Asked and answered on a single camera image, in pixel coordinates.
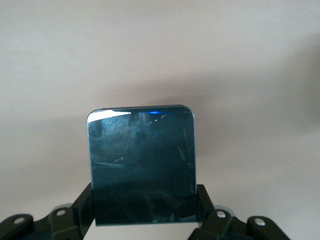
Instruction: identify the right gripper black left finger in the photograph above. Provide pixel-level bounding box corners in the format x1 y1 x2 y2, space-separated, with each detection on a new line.
0 182 97 240

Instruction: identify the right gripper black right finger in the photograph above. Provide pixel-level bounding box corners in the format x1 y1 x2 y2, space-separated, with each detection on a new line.
189 184 291 240

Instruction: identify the dark blue square plate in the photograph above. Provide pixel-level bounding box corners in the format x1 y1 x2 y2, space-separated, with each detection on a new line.
86 104 201 227

